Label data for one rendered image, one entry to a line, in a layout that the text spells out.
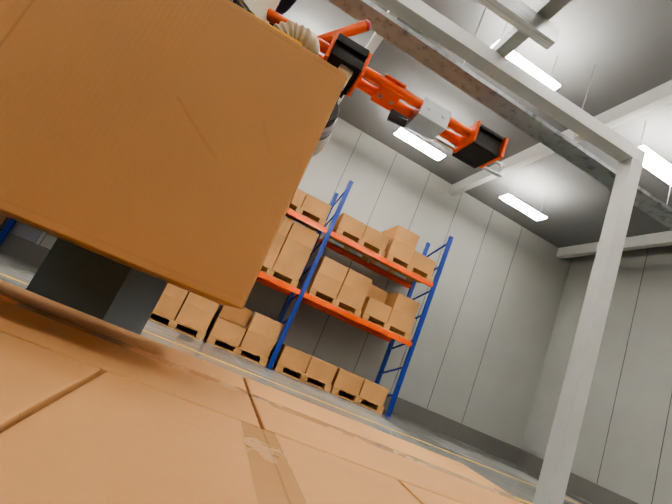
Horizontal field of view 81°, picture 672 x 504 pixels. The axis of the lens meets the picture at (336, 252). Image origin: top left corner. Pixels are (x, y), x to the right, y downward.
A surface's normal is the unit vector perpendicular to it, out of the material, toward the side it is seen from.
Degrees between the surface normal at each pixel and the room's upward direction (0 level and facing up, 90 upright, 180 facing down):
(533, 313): 90
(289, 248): 90
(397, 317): 90
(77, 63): 90
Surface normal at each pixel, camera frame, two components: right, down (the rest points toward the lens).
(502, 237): 0.31, -0.12
